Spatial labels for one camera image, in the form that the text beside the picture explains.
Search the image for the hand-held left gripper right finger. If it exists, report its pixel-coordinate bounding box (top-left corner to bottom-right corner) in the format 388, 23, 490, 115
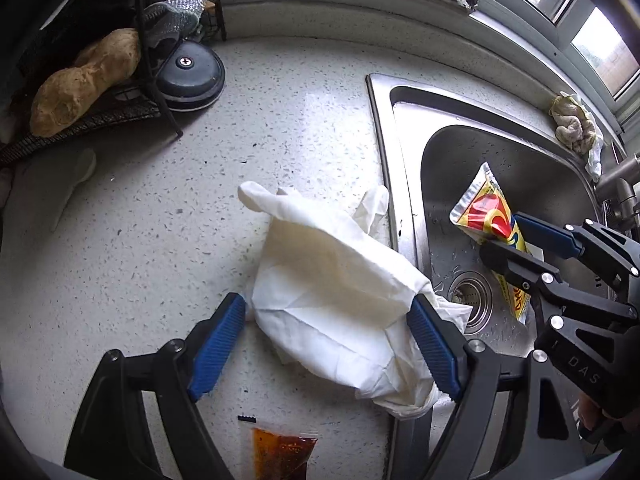
406, 294, 588, 480

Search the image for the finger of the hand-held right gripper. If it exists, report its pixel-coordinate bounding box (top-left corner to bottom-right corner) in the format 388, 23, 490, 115
514, 212, 640, 286
479, 240, 640, 413

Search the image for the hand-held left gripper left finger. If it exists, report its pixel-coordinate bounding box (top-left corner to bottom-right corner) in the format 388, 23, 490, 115
64, 292, 247, 480

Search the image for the yellow red sauce packet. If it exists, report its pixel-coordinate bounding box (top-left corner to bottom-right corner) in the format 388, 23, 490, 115
448, 161, 546, 325

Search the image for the white glove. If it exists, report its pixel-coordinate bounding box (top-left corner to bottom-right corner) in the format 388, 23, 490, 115
237, 180, 473, 420

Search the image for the metal faucet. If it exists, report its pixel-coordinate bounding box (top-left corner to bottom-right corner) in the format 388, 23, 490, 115
595, 152, 640, 241

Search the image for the dirty crumpled rag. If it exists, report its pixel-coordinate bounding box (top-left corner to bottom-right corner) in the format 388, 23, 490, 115
550, 91, 606, 183

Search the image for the stainless steel sink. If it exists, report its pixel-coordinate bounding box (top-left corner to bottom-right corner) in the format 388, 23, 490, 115
366, 72, 640, 480

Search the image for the chili oil sachet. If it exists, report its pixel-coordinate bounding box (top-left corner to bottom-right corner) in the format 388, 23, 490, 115
250, 425, 320, 480

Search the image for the dark round disc with screw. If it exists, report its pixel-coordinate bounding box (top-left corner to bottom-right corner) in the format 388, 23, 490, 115
152, 40, 226, 111

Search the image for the ginger root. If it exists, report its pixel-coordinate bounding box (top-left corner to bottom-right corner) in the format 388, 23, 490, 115
30, 27, 142, 138

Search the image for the silver mesh bag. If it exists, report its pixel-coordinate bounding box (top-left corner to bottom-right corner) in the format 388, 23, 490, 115
135, 0, 212, 47

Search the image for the black wire rack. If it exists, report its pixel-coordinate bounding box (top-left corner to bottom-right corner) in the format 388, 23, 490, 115
0, 0, 226, 166

